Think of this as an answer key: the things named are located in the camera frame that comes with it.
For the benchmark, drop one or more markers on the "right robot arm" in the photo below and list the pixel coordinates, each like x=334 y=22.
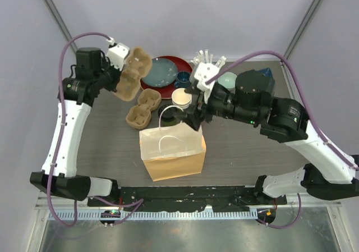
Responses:
x=284 y=120

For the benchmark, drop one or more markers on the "aluminium front rail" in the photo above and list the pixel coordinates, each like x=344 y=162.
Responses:
x=106 y=211

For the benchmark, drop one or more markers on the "dark blue leaf plate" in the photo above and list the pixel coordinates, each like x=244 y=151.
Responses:
x=268 y=73

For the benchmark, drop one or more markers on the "black lid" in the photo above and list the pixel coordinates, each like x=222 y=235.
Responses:
x=167 y=114

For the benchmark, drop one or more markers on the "mint green ceramic bowl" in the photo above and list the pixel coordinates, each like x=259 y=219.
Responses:
x=228 y=80

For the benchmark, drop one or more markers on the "dark blue ceramic mug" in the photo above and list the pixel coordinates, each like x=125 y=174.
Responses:
x=182 y=80

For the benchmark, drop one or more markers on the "grey-blue ceramic plate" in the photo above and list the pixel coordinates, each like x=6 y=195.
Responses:
x=162 y=73

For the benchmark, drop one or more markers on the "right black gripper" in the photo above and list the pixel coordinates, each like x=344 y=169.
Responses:
x=192 y=118

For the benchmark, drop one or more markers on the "cardboard cup carrier tray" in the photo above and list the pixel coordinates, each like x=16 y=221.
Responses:
x=139 y=115

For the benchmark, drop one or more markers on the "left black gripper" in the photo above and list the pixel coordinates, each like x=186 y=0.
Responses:
x=117 y=71

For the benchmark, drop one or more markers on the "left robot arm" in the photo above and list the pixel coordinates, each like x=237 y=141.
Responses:
x=90 y=74

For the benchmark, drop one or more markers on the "red round tray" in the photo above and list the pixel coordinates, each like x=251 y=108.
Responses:
x=166 y=91

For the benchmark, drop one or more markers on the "brown paper takeout bag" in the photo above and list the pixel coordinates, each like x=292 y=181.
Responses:
x=172 y=151

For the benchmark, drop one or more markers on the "green paper cup stack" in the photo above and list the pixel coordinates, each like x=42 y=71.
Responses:
x=180 y=98

